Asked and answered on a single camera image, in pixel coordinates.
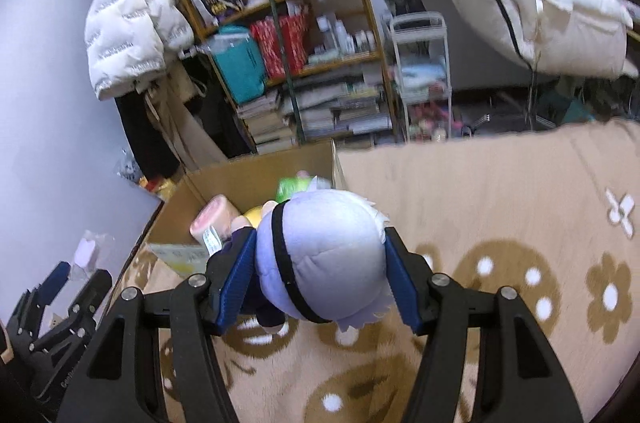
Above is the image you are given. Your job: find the white trolley cart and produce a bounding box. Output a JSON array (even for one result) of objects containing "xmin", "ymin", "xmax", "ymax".
[{"xmin": 387, "ymin": 13, "xmax": 454, "ymax": 144}]

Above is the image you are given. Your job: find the teal shopping bag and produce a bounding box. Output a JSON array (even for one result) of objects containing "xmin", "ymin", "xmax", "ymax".
[{"xmin": 206, "ymin": 26, "xmax": 269, "ymax": 104}]

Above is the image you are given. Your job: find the stack of books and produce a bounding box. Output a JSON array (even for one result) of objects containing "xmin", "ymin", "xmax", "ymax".
[{"xmin": 235, "ymin": 70, "xmax": 396, "ymax": 154}]

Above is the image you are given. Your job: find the beige hanging garment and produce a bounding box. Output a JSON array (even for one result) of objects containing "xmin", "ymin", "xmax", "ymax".
[{"xmin": 144, "ymin": 67, "xmax": 232, "ymax": 174}]

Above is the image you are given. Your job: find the group of white cosmetic bottles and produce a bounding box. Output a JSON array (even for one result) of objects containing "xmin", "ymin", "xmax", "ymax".
[{"xmin": 315, "ymin": 15, "xmax": 379, "ymax": 57}]

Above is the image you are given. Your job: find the green pole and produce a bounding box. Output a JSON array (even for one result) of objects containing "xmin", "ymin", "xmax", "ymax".
[{"xmin": 259, "ymin": 0, "xmax": 307, "ymax": 147}]

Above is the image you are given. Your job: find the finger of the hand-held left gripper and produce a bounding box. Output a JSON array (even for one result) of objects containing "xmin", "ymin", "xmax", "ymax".
[
  {"xmin": 30, "ymin": 269, "xmax": 113, "ymax": 356},
  {"xmin": 7, "ymin": 260, "xmax": 71, "ymax": 344}
]

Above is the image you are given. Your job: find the lavender haired plush doll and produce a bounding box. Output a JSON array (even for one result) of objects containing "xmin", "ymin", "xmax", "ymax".
[{"xmin": 231, "ymin": 187, "xmax": 392, "ymax": 335}]

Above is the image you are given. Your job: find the teal cloth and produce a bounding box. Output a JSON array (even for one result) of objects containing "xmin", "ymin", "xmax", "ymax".
[{"xmin": 539, "ymin": 94, "xmax": 597, "ymax": 124}]

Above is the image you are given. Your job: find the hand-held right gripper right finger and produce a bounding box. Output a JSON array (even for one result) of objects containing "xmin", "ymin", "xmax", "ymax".
[{"xmin": 382, "ymin": 225, "xmax": 586, "ymax": 423}]

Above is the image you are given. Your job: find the black backpack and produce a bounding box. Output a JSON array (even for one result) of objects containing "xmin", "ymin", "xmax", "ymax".
[{"xmin": 384, "ymin": 0, "xmax": 429, "ymax": 20}]

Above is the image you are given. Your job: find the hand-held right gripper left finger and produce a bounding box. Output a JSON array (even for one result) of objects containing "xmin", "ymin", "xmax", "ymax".
[{"xmin": 55, "ymin": 225, "xmax": 259, "ymax": 423}]

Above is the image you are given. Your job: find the yellow bag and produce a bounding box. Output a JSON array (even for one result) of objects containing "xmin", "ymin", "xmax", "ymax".
[{"xmin": 139, "ymin": 175, "xmax": 177, "ymax": 200}]

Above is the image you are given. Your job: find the red patterned bag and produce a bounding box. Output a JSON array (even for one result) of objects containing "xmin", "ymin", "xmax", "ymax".
[{"xmin": 249, "ymin": 13, "xmax": 309, "ymax": 80}]

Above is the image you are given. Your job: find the green plush toy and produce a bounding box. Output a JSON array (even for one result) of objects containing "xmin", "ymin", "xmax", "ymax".
[{"xmin": 275, "ymin": 172, "xmax": 334, "ymax": 204}]

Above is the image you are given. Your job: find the pale pink plush toy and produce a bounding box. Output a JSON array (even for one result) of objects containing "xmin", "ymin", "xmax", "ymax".
[{"xmin": 189, "ymin": 194, "xmax": 242, "ymax": 250}]

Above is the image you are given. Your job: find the white patterned plastic bag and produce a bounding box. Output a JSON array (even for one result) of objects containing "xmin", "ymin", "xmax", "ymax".
[{"xmin": 116, "ymin": 154, "xmax": 147, "ymax": 184}]

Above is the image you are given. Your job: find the beige flower printed blanket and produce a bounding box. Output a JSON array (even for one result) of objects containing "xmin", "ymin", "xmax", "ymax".
[{"xmin": 115, "ymin": 118, "xmax": 640, "ymax": 423}]

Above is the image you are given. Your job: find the clear plastic wrapper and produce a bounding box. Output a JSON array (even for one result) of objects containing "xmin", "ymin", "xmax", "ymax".
[{"xmin": 71, "ymin": 229, "xmax": 114, "ymax": 275}]

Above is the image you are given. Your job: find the cardboard box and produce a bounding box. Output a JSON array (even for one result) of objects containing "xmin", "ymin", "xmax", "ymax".
[{"xmin": 144, "ymin": 138, "xmax": 347, "ymax": 280}]

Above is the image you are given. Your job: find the black hanging garment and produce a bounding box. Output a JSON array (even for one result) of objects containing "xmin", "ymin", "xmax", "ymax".
[
  {"xmin": 180, "ymin": 53, "xmax": 252, "ymax": 160},
  {"xmin": 114, "ymin": 92, "xmax": 182, "ymax": 180}
]

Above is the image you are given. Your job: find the white puffer jacket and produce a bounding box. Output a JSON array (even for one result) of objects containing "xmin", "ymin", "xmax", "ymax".
[{"xmin": 83, "ymin": 0, "xmax": 196, "ymax": 102}]

